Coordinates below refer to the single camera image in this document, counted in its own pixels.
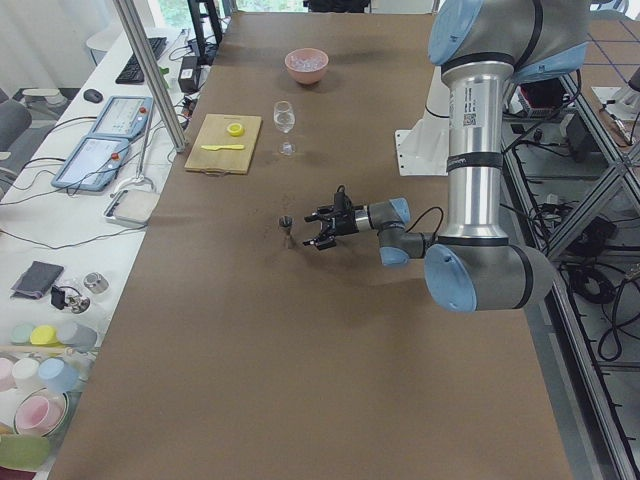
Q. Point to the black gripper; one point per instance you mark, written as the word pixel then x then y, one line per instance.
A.
pixel 346 224

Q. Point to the steel double jigger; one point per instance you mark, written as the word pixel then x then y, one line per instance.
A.
pixel 285 224

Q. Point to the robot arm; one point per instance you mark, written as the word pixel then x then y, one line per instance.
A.
pixel 480 47

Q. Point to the clear wine glass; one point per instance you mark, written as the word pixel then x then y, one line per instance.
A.
pixel 284 120

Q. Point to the clear ice cubes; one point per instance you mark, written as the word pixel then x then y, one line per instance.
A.
pixel 306 62

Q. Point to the yellow plastic knife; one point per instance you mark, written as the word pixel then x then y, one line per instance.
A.
pixel 231 147

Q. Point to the yellow lemon half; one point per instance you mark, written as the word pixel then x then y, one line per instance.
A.
pixel 235 129

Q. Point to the bamboo cutting board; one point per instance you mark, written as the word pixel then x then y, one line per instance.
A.
pixel 213 132

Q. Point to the brown table mat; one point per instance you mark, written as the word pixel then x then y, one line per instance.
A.
pixel 232 357

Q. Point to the pink bowl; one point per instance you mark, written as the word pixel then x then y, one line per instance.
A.
pixel 307 78

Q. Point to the metal cane rod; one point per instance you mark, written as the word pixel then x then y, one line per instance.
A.
pixel 139 178

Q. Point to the metal tray with sponge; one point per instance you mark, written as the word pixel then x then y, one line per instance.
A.
pixel 131 208

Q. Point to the upper blue teach pendant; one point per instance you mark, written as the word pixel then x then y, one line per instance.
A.
pixel 123 117

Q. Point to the blue teach pendant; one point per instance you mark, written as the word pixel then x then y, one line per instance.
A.
pixel 93 164
pixel 123 117

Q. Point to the small steel cup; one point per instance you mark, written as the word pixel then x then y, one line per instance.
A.
pixel 96 283

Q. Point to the lower blue teach pendant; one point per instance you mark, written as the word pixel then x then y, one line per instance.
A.
pixel 93 164

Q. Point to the black computer mouse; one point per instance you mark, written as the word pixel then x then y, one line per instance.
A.
pixel 93 96

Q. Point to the yellow plastic cup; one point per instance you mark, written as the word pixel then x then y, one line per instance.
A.
pixel 44 336

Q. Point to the blue plastic cup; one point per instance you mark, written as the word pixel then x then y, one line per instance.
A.
pixel 57 375

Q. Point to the pink plastic cup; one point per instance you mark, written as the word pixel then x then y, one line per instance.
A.
pixel 40 414

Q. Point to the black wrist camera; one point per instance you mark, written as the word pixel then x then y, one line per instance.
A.
pixel 342 202

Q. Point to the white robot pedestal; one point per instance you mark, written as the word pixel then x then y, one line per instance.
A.
pixel 423 150

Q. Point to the aluminium frame post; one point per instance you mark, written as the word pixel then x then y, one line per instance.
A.
pixel 141 48

